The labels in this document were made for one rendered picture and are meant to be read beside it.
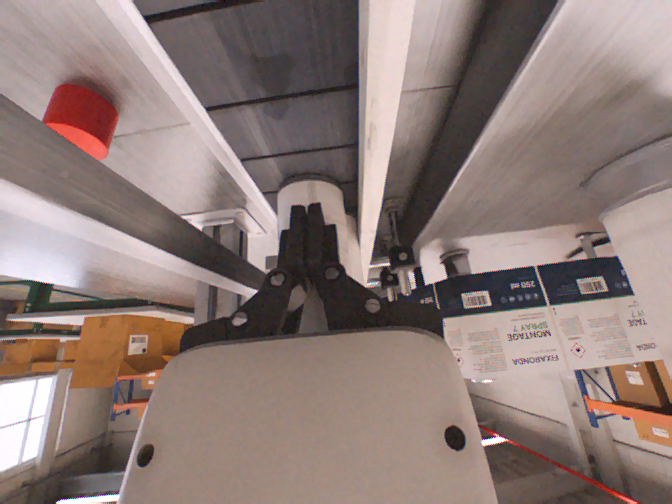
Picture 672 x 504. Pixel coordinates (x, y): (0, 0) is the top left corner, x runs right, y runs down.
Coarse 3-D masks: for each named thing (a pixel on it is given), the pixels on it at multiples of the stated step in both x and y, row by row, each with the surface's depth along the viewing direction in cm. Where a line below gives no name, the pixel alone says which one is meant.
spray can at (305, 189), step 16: (304, 176) 17; (320, 176) 17; (288, 192) 17; (304, 192) 17; (320, 192) 17; (336, 192) 18; (288, 208) 17; (336, 208) 17; (288, 224) 16; (336, 224) 17; (304, 304) 14; (320, 304) 14; (304, 320) 14; (320, 320) 14
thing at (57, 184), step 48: (0, 96) 4; (0, 144) 4; (48, 144) 4; (0, 192) 4; (48, 192) 4; (96, 192) 5; (144, 192) 6; (96, 240) 6; (144, 240) 6; (192, 240) 8; (240, 288) 12
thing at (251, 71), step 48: (144, 0) 8; (192, 0) 8; (240, 0) 8; (288, 0) 8; (336, 0) 8; (192, 48) 9; (240, 48) 9; (288, 48) 10; (336, 48) 10; (240, 96) 11; (288, 96) 12; (336, 96) 12; (240, 144) 14; (288, 144) 14; (336, 144) 15
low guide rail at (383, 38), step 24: (360, 0) 7; (384, 0) 6; (408, 0) 6; (360, 24) 7; (384, 24) 6; (408, 24) 6; (360, 48) 8; (384, 48) 7; (360, 72) 9; (384, 72) 7; (360, 96) 10; (384, 96) 8; (360, 120) 11; (384, 120) 9; (360, 144) 12; (384, 144) 10; (360, 168) 13; (384, 168) 12; (360, 192) 15; (360, 216) 18; (360, 240) 21
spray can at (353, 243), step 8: (352, 216) 23; (352, 224) 23; (352, 232) 22; (352, 240) 22; (352, 248) 21; (352, 256) 21; (360, 256) 23; (352, 264) 21; (360, 264) 22; (352, 272) 21; (360, 272) 21; (360, 280) 21
